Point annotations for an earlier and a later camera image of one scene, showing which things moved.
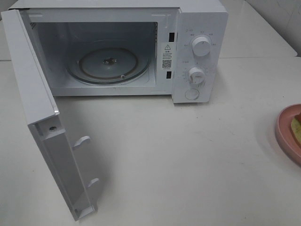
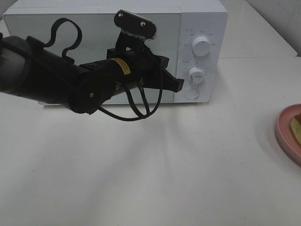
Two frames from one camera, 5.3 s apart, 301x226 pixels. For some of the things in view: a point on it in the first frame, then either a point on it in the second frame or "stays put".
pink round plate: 284,135 stays put
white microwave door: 59,150 → 99,34
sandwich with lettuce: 295,127 stays put
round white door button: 192,93 stays put
